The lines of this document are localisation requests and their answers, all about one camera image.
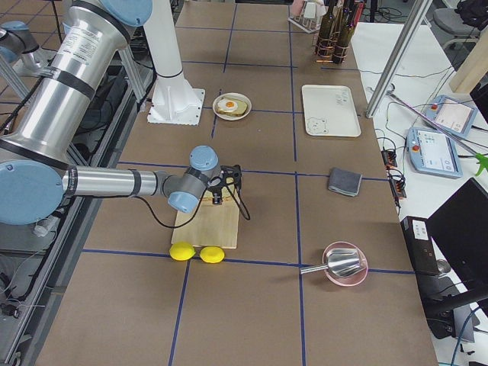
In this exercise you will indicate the teach pendant near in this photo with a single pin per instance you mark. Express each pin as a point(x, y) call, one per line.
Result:
point(433, 153)

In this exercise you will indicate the yellow lemon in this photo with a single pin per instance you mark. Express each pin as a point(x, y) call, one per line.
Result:
point(212, 254)
point(182, 251)

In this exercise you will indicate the white pedestal column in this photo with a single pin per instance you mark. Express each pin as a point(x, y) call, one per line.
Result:
point(174, 101)

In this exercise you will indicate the metal scoop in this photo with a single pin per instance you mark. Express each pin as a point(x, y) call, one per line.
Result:
point(339, 262)

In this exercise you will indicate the teach pendant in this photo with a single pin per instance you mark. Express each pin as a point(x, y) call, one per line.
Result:
point(453, 115)
point(433, 153)

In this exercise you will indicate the yellow lemon left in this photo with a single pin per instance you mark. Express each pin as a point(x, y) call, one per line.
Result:
point(182, 251)

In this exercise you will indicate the cream rectangular tray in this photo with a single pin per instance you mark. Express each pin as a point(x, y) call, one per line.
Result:
point(329, 110)

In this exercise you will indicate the teach pendant far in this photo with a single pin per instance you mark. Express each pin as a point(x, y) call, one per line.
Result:
point(453, 115)

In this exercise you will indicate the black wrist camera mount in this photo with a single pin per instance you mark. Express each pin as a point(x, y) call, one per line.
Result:
point(231, 175)

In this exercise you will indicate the bottom toast slice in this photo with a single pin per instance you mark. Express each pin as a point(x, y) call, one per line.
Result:
point(243, 107)

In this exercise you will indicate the fried egg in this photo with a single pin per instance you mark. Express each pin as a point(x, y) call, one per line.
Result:
point(225, 105)

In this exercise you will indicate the brown wine bottle front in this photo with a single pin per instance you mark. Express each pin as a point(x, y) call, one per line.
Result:
point(344, 32)

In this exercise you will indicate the bread slice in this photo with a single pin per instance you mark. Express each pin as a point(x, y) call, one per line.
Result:
point(207, 199)

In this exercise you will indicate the white round plate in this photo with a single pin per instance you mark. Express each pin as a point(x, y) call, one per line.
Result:
point(232, 95)

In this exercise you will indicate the brown wine bottle back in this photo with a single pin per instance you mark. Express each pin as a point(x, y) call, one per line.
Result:
point(326, 27)

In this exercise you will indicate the wooden cutting board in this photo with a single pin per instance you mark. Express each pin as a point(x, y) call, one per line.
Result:
point(210, 225)

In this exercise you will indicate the black monitor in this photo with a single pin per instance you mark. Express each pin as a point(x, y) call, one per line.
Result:
point(459, 229)

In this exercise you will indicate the black computer box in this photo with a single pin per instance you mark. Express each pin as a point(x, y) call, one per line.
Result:
point(419, 245)

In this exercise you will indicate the brown wine bottle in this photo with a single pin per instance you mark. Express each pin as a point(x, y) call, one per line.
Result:
point(326, 27)
point(344, 32)

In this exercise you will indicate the yellow lemon right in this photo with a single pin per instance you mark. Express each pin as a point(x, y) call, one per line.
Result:
point(212, 254)

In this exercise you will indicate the aluminium frame post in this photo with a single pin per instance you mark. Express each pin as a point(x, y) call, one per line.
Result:
point(413, 21)

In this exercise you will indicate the pink bowl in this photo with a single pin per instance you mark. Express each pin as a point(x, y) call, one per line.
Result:
point(350, 281)

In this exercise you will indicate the grey folded cloth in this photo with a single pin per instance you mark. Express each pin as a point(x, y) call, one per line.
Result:
point(344, 182)

